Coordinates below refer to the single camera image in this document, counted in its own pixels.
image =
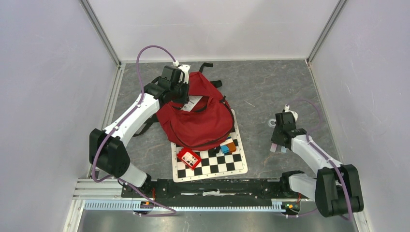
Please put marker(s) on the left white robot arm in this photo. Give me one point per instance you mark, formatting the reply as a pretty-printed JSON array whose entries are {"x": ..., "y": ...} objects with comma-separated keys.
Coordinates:
[{"x": 107, "y": 147}]

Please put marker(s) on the black white chessboard mat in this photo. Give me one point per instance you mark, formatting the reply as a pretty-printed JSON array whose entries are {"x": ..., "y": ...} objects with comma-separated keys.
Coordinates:
[{"x": 212, "y": 165}]

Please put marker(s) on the orange toy block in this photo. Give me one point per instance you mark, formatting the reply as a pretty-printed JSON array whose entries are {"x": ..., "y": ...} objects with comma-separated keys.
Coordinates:
[{"x": 231, "y": 147}]

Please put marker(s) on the red backpack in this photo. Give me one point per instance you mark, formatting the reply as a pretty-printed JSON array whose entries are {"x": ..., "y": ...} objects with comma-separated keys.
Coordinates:
[{"x": 206, "y": 125}]

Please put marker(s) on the clear tape roll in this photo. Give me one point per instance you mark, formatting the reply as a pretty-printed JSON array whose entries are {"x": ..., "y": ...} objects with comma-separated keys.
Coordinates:
[{"x": 272, "y": 123}]

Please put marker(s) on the pink highlighter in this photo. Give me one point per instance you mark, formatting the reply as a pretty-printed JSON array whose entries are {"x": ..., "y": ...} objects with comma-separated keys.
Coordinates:
[{"x": 273, "y": 148}]

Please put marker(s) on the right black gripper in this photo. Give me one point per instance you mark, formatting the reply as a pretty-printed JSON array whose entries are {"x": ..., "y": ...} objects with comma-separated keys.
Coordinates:
[{"x": 273, "y": 138}]

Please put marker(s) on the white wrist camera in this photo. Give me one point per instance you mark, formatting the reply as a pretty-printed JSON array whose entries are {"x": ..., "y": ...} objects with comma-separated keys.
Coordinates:
[
  {"x": 287, "y": 109},
  {"x": 184, "y": 76}
]

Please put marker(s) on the red toy block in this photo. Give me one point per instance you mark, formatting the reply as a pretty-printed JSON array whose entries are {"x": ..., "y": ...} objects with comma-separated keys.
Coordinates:
[{"x": 189, "y": 158}]

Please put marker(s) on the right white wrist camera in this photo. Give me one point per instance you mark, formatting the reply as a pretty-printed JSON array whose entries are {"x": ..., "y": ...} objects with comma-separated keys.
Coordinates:
[{"x": 287, "y": 109}]

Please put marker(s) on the blue toy block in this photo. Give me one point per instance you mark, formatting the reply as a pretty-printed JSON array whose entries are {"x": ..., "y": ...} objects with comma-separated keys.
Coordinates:
[{"x": 224, "y": 149}]

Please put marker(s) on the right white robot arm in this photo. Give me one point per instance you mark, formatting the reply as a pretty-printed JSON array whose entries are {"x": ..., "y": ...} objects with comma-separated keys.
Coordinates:
[{"x": 336, "y": 188}]

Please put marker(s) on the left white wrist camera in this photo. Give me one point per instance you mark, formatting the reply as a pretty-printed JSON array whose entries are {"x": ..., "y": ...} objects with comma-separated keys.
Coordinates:
[{"x": 184, "y": 76}]

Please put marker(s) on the black toy block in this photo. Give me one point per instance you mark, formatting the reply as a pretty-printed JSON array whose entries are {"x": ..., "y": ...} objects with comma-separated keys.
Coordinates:
[{"x": 213, "y": 152}]

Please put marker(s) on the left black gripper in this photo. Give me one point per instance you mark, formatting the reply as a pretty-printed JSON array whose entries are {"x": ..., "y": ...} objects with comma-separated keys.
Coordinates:
[{"x": 185, "y": 98}]

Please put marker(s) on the white paper packet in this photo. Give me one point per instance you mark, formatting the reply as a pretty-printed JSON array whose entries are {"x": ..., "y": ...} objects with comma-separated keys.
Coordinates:
[{"x": 192, "y": 103}]

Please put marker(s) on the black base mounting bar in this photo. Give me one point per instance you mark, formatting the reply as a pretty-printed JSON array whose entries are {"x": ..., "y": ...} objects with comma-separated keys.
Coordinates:
[{"x": 219, "y": 192}]

